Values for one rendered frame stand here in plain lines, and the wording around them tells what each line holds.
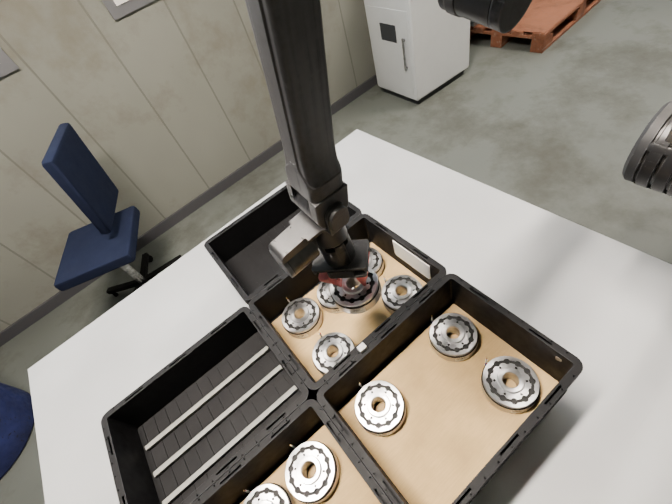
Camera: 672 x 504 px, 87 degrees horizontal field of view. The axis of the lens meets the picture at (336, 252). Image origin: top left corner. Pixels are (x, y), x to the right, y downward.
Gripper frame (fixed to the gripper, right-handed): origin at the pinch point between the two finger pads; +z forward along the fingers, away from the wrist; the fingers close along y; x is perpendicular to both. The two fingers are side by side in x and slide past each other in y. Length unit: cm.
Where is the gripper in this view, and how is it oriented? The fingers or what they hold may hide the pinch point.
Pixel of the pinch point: (352, 281)
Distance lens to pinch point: 71.4
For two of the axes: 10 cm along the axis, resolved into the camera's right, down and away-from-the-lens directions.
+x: 1.2, -8.0, 5.9
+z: 2.8, 5.9, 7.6
